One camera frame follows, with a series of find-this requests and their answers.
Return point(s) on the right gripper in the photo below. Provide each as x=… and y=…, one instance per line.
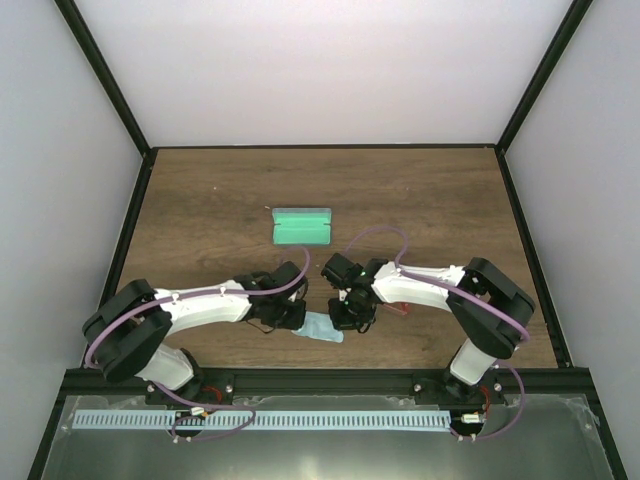
x=340, y=322

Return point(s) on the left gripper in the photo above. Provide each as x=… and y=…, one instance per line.
x=295, y=323

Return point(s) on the light blue cleaning cloth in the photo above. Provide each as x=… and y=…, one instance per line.
x=318, y=326

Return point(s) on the pink transparent sunglasses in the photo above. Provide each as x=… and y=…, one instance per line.
x=398, y=308

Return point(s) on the teal glasses case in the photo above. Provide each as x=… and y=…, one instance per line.
x=302, y=226

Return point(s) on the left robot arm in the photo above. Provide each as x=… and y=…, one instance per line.
x=126, y=336

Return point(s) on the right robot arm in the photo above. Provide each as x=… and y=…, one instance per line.
x=491, y=309

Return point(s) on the metal sheet panel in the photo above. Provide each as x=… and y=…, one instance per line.
x=543, y=437

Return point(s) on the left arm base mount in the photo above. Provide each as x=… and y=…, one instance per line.
x=210, y=394

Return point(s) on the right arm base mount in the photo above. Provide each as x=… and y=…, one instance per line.
x=439, y=387

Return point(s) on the light blue slotted cable duct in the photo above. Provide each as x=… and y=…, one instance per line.
x=422, y=421

